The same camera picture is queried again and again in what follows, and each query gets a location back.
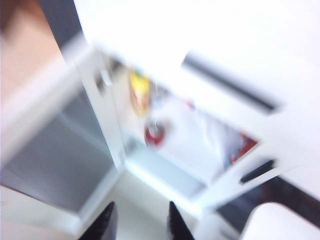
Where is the white glass cabinet door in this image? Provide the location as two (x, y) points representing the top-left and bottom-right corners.
(189, 139), (320, 240)
(0, 32), (126, 235)

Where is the black drawer handle bar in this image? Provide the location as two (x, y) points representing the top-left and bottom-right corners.
(182, 51), (278, 113)

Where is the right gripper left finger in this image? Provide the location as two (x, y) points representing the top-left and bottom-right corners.
(81, 201), (118, 240)

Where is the white cabinet body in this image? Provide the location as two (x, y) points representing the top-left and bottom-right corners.
(72, 0), (320, 240)

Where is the orange red snack package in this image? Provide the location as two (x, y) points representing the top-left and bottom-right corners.
(231, 133), (260, 163)

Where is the white plastic bag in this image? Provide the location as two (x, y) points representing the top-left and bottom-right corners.
(159, 99), (226, 181)

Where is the red beverage can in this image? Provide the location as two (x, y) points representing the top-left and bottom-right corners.
(144, 119), (174, 149)

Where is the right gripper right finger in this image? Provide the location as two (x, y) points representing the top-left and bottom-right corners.
(167, 201), (196, 240)

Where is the wide white drawer front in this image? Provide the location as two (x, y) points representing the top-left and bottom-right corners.
(73, 0), (320, 173)

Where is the yellow detergent bottle green cap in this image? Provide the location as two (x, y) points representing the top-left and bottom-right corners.
(128, 69), (151, 117)

